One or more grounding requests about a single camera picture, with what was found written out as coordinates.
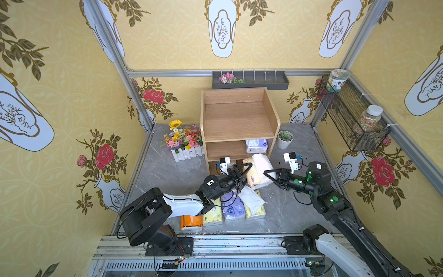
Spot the orange tissue pack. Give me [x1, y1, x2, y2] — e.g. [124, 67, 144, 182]
[181, 215, 203, 232]

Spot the dark wall hook rack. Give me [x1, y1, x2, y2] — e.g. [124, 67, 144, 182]
[212, 70, 290, 90]

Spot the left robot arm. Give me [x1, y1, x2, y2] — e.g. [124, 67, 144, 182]
[117, 163, 253, 252]

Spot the white purple tissue pack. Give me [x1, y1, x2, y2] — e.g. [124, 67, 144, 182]
[246, 139, 268, 154]

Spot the wooden three-tier shelf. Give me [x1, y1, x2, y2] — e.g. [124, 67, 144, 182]
[200, 87, 280, 174]

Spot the small cactus white pot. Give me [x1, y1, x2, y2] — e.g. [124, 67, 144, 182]
[277, 130, 294, 150]

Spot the yellow tissue pack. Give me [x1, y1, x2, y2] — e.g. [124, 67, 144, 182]
[239, 187, 266, 220]

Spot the clear jar white lid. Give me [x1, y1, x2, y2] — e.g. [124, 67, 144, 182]
[353, 105, 384, 135]

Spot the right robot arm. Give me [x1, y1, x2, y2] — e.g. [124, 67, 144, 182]
[264, 162, 413, 277]

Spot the artificial flowers white fence planter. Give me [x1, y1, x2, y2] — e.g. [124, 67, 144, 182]
[164, 120, 205, 162]

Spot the green-yellow tissue pack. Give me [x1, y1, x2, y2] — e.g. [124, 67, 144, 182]
[202, 199, 223, 227]

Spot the pink flower on rack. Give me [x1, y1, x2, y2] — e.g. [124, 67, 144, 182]
[219, 72, 245, 84]

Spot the black wire wall basket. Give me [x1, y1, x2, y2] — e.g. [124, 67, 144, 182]
[318, 76, 391, 152]

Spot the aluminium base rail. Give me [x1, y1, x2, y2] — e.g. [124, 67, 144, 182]
[86, 233, 356, 277]

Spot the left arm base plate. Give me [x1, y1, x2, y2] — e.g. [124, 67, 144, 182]
[145, 237, 194, 257]

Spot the printed lidded jar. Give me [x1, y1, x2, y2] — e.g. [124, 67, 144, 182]
[325, 69, 350, 92]

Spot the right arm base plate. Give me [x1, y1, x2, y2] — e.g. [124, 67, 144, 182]
[280, 235, 321, 255]

